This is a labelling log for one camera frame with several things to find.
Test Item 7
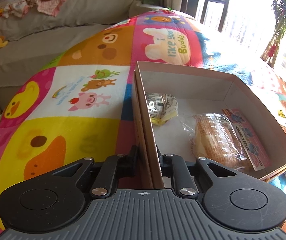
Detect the pink floral cloth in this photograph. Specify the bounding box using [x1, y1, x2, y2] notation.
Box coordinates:
[2, 0, 67, 18]

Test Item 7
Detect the beige sofa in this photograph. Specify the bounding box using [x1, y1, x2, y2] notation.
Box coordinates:
[0, 0, 159, 111]

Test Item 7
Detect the packaged bread loaf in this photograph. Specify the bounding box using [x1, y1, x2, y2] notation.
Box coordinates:
[182, 113, 253, 173]

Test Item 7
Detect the colourful cartoon play mat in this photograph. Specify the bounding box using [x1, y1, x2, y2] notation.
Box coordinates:
[0, 9, 286, 239]

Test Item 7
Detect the pink Volcano snack packet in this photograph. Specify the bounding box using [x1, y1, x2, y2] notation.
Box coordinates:
[222, 109, 270, 171]

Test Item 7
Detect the newspaper print snack packet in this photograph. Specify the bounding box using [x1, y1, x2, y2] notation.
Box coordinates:
[145, 93, 178, 126]

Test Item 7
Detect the white cardboard box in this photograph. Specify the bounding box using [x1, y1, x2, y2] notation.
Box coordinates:
[133, 61, 286, 189]

